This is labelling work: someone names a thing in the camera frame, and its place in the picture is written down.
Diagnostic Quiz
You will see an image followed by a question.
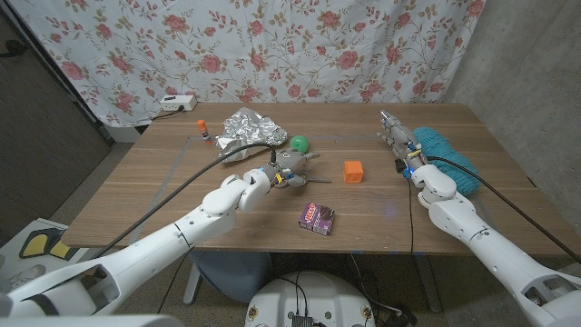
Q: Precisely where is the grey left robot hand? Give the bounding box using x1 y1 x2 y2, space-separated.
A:
262 149 321 189

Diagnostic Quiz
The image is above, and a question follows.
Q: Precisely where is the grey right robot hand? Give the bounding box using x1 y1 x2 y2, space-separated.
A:
376 110 428 174

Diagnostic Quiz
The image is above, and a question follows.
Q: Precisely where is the aluminum foil sheet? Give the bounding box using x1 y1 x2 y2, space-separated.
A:
215 106 290 164

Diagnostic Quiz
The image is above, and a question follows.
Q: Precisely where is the green ball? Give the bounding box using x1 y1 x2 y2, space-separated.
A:
289 134 310 154

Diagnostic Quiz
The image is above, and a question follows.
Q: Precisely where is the orange block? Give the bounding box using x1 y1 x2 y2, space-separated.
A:
342 160 365 184

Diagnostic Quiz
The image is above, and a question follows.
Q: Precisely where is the purple pudding mix box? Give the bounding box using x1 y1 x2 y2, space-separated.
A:
298 202 337 237

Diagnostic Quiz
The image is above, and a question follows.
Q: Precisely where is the teal yarn skein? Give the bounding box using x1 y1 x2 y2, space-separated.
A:
412 126 482 196

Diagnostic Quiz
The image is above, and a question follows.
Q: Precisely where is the orange capped glue stick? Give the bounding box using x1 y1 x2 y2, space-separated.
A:
196 119 212 144

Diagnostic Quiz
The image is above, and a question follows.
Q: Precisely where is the floral print curtain backdrop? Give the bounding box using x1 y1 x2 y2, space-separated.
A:
8 0 487 128

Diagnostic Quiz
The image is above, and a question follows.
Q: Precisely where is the blue grey chair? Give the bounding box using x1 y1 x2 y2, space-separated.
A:
183 250 273 304

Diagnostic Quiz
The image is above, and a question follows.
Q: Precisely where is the white power strip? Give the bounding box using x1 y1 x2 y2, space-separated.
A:
159 94 198 113

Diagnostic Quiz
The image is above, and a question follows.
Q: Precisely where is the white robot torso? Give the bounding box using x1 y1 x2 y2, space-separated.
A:
243 271 377 327

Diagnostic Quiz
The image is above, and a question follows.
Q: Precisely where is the grey table leg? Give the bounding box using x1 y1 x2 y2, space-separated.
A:
411 253 442 314

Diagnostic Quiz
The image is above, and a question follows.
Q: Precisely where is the black power adapter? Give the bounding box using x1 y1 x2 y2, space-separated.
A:
384 307 418 327

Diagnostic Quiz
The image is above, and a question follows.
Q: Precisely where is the black backdrop stand pole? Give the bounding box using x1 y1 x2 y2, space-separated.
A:
0 4 114 146

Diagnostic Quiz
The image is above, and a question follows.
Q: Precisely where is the yellow black foot pedal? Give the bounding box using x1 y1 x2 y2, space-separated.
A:
17 228 73 261

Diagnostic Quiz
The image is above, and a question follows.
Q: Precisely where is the white sneaker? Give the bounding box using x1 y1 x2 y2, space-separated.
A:
8 265 46 292

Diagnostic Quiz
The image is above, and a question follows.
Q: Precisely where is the white floor board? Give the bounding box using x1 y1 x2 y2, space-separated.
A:
0 217 92 292

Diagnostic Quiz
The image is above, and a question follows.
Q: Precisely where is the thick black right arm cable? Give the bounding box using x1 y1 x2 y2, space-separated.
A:
426 155 581 264

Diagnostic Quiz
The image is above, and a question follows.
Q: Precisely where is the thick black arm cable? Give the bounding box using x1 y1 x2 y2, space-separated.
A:
90 142 278 260
426 155 581 264

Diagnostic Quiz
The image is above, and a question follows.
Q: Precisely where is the black torso cable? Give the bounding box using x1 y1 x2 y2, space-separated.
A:
275 271 310 315

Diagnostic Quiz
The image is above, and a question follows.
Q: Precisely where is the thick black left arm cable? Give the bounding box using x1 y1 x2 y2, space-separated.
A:
90 142 278 260

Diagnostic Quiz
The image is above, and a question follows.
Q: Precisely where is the black power strip cord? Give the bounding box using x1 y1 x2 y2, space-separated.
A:
152 106 185 122

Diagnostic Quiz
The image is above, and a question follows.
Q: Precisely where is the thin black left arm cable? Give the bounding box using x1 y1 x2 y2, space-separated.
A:
156 247 194 315

